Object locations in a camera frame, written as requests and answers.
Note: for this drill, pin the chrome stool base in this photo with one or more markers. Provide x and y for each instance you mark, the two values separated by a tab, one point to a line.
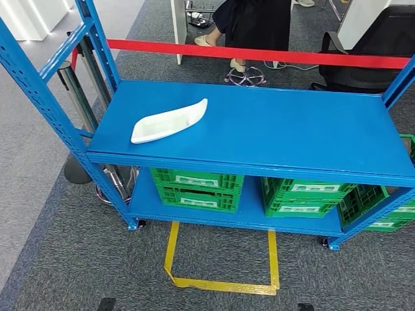
245	76

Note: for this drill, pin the person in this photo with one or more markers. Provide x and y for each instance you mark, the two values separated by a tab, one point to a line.
256	25

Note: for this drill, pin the white display plinth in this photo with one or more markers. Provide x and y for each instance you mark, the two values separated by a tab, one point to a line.
29	17

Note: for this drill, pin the black office chair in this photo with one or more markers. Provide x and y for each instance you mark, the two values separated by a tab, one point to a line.
373	47

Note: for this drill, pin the white desk panel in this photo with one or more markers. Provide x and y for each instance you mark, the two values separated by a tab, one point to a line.
363	21

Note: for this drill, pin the chrome stanchion post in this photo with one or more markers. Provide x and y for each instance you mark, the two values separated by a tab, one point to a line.
97	79
78	96

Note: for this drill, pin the white curved plastic part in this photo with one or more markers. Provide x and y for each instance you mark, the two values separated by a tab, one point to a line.
165	124

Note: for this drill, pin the person's foot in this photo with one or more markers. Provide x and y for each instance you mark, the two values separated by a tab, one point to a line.
305	2

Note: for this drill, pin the red barrier belt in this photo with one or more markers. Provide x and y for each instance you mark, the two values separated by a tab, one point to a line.
227	52

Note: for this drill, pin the black stanchion post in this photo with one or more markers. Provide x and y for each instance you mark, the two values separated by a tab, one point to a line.
75	171

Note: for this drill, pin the blue metal shelf rack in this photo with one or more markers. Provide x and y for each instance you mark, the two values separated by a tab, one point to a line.
259	124

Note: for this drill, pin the green plastic crate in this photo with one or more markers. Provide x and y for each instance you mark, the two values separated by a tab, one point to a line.
301	201
360	206
197	199

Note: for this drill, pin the white desk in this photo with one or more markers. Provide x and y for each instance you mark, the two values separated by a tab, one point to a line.
178	30

